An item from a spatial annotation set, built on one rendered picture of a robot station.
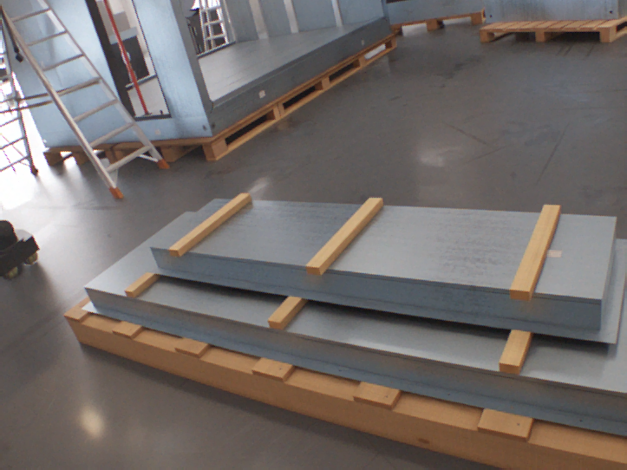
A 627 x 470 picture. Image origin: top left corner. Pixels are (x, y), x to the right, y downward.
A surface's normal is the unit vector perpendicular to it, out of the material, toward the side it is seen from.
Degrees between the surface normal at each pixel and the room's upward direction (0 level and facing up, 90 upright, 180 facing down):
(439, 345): 0
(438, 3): 90
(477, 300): 90
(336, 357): 90
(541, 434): 0
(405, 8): 90
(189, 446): 0
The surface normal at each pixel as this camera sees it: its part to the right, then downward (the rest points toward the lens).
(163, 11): -0.51, 0.50
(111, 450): -0.23, -0.86
